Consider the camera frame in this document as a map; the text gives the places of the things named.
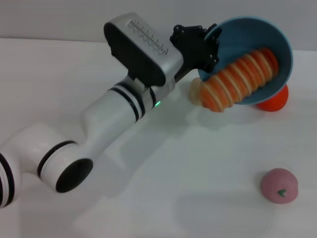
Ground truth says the blue plastic bowl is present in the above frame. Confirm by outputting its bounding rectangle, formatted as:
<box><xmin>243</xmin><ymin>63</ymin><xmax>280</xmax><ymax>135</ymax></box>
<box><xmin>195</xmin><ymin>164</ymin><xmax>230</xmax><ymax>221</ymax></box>
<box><xmin>197</xmin><ymin>16</ymin><xmax>295</xmax><ymax>105</ymax></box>

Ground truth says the orange striped toy bread loaf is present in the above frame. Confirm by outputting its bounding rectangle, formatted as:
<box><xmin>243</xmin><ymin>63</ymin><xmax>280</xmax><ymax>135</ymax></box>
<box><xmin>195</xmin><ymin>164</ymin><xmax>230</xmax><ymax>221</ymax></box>
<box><xmin>199</xmin><ymin>47</ymin><xmax>280</xmax><ymax>113</ymax></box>

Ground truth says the beige toy bun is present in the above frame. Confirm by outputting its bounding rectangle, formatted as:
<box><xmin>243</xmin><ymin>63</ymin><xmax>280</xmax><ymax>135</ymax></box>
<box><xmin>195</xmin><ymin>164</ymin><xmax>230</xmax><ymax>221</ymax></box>
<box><xmin>190</xmin><ymin>77</ymin><xmax>206</xmax><ymax>105</ymax></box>

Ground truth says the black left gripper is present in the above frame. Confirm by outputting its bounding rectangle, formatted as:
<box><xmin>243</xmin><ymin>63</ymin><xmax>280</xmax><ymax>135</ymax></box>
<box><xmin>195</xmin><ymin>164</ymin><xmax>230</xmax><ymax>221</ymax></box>
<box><xmin>169</xmin><ymin>24</ymin><xmax>223</xmax><ymax>82</ymax></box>

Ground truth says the pink toy peach bun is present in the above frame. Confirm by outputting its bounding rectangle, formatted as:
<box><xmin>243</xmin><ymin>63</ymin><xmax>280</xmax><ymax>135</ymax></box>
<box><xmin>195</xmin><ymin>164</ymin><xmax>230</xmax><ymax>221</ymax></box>
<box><xmin>260</xmin><ymin>168</ymin><xmax>299</xmax><ymax>204</ymax></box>

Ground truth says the red toy pear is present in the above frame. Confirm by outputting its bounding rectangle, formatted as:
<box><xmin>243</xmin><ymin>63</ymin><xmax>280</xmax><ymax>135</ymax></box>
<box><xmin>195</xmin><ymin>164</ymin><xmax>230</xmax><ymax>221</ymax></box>
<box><xmin>255</xmin><ymin>84</ymin><xmax>289</xmax><ymax>112</ymax></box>

